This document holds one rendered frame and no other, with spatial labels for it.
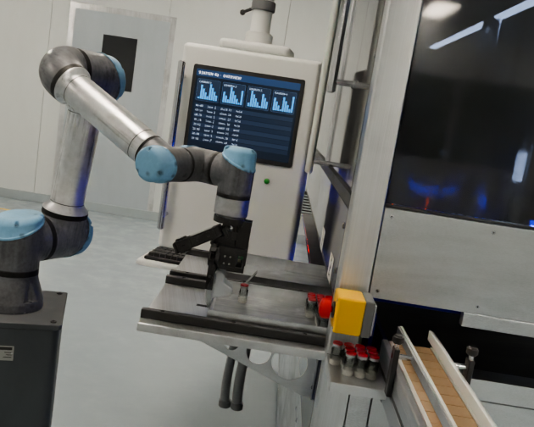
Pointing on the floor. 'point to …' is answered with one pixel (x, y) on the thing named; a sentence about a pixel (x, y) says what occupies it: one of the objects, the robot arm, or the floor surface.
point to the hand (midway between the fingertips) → (206, 301)
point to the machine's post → (370, 180)
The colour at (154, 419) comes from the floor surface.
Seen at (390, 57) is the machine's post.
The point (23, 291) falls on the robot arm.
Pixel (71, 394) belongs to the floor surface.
